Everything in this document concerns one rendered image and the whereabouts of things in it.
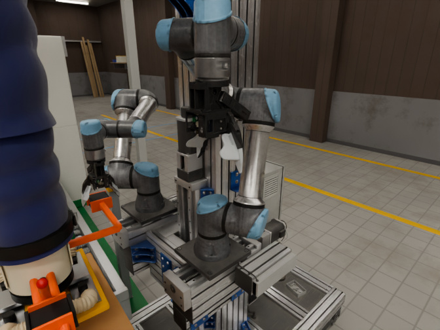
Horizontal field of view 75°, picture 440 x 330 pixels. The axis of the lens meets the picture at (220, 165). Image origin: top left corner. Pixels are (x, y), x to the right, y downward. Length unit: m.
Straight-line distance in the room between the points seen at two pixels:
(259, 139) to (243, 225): 0.30
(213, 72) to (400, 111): 5.78
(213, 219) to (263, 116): 0.41
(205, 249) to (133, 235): 0.48
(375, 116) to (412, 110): 0.62
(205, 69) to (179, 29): 0.17
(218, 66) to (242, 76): 0.66
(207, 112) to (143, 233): 1.03
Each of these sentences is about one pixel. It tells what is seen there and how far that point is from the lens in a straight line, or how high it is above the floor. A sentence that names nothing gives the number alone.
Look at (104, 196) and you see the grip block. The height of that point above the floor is 1.21.
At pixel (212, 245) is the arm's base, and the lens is 1.13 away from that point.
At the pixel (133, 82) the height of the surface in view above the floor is 1.43.
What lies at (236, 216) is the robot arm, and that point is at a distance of 1.03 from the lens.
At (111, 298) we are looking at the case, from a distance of 1.22.
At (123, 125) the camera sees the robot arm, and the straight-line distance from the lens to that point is 1.25.
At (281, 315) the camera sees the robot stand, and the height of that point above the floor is 0.21.
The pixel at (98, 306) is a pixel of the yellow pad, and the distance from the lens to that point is 1.02.
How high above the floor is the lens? 1.76
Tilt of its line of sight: 20 degrees down
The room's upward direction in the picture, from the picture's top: straight up
